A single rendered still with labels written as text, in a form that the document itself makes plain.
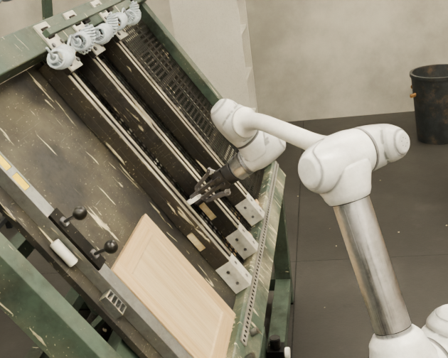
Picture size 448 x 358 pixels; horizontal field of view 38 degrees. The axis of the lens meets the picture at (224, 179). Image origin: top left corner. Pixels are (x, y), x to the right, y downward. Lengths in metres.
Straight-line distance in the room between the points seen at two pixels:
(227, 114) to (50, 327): 0.93
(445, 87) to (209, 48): 2.12
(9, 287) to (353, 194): 0.87
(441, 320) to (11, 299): 1.13
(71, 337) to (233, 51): 4.37
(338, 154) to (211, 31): 4.15
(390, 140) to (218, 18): 4.06
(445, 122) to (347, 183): 4.62
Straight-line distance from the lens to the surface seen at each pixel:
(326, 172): 1.65
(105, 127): 2.29
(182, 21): 5.76
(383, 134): 1.78
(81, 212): 1.69
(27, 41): 2.18
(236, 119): 2.14
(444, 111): 6.22
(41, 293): 1.60
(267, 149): 2.22
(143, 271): 2.02
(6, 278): 1.60
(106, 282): 1.82
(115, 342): 1.89
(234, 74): 5.78
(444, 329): 1.90
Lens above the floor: 2.19
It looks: 22 degrees down
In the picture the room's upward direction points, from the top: 8 degrees counter-clockwise
